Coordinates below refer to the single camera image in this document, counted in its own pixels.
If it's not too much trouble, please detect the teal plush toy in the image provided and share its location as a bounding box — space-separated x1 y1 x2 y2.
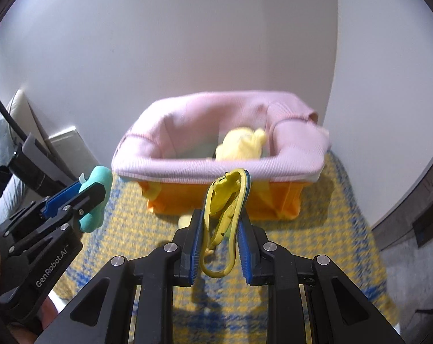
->
77 166 113 233

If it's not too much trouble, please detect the yellow blue plaid blanket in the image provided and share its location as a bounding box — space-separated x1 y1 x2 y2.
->
54 150 399 344

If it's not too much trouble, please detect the pink knitted cloth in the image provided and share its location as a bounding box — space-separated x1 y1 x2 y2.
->
111 91 332 183

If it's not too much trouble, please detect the person's left hand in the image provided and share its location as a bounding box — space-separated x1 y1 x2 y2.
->
9 294 65 344

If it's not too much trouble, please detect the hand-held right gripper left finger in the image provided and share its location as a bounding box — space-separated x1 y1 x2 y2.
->
34 210 206 344

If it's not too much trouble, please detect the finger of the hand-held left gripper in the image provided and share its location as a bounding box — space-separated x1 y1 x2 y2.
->
41 180 84 219
50 183 107 235

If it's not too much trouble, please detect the yellow strap toy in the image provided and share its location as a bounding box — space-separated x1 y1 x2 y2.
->
199 168 252 279

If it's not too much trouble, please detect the dark wooden cabinet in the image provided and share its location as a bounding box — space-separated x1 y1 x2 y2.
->
372 150 433 255

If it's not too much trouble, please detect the yellow plush toy green scarf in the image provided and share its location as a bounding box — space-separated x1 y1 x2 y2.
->
215 127 267 162

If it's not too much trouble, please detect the black tripod stand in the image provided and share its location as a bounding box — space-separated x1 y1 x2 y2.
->
0 55 79 192

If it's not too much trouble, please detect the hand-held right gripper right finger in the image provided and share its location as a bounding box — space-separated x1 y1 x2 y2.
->
237 215 407 344

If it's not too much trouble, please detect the cream armchair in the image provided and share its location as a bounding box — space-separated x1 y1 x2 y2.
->
5 89 52 140

